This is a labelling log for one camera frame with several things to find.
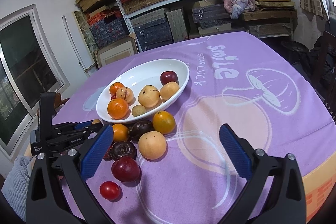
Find small red cherry tomato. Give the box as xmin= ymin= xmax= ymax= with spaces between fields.
xmin=99 ymin=181 xmax=121 ymax=201

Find small tan longan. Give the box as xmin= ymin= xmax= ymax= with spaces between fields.
xmin=131 ymin=105 xmax=146 ymax=117

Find brown wooden chair left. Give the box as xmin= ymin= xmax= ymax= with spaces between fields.
xmin=54 ymin=93 xmax=69 ymax=110

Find orange tomato near plate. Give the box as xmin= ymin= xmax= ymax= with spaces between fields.
xmin=112 ymin=124 xmax=129 ymax=143

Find red plum on cloth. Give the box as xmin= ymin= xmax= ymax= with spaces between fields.
xmin=111 ymin=156 xmax=141 ymax=182

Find large orange mandarin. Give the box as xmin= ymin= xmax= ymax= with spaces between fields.
xmin=107 ymin=98 xmax=129 ymax=119

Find dark mangosteen front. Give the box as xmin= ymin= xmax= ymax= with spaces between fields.
xmin=111 ymin=141 xmax=137 ymax=160

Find small orange mandarin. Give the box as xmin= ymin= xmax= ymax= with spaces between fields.
xmin=109 ymin=82 xmax=124 ymax=96

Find dark purple mangosteen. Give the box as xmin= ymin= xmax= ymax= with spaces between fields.
xmin=129 ymin=120 xmax=154 ymax=142

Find speckled yellow pepino melon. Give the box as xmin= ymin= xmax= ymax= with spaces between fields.
xmin=116 ymin=86 xmax=134 ymax=104

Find pale yellow round pear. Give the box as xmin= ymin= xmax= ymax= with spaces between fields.
xmin=138 ymin=131 xmax=167 ymax=160

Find large pale yellow pear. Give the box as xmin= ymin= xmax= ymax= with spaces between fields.
xmin=138 ymin=85 xmax=160 ymax=108

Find orange yellow tomato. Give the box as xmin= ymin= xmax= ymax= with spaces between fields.
xmin=152 ymin=111 xmax=175 ymax=135

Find purple printed tablecloth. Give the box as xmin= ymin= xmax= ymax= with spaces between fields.
xmin=54 ymin=32 xmax=335 ymax=223

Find cardboard framed box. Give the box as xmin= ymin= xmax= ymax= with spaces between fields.
xmin=95 ymin=34 xmax=138 ymax=69

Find yellow apricot fruit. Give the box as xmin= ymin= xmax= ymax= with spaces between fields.
xmin=159 ymin=81 xmax=179 ymax=101

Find dark red plum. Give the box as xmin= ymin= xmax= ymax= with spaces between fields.
xmin=160 ymin=71 xmax=178 ymax=86

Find dark wooden chair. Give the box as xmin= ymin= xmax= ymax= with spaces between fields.
xmin=310 ymin=30 xmax=336 ymax=119

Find pink crumpled cloth bundle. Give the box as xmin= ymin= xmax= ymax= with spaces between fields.
xmin=223 ymin=0 xmax=256 ymax=19

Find window with white frame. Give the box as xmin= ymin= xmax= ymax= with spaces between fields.
xmin=1 ymin=5 xmax=69 ymax=156

